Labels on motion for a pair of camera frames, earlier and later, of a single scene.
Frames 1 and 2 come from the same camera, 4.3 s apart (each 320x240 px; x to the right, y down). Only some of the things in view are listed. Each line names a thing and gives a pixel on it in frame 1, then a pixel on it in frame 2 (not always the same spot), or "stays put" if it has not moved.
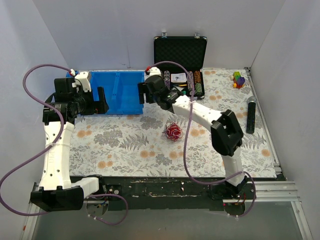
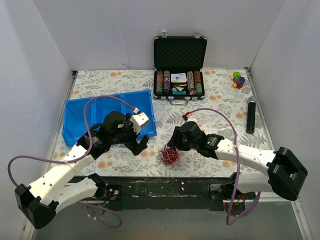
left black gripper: (100, 100) → (133, 139)
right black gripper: (144, 92) → (175, 138)
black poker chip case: (189, 51) stays put
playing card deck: (179, 77) stays put
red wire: (173, 131) → (169, 156)
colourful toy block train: (239, 81) stays put
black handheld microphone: (251, 115) stays put
